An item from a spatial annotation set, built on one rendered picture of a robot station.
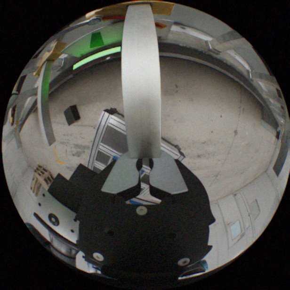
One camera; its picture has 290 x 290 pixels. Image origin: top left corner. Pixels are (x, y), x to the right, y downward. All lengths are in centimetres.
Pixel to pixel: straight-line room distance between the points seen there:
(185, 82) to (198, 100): 24
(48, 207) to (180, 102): 110
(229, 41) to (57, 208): 55
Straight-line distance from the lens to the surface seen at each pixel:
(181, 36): 34
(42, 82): 29
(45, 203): 28
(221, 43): 31
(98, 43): 30
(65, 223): 26
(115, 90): 99
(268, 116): 272
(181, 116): 101
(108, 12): 21
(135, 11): 16
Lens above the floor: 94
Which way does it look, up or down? 61 degrees down
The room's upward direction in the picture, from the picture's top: 178 degrees counter-clockwise
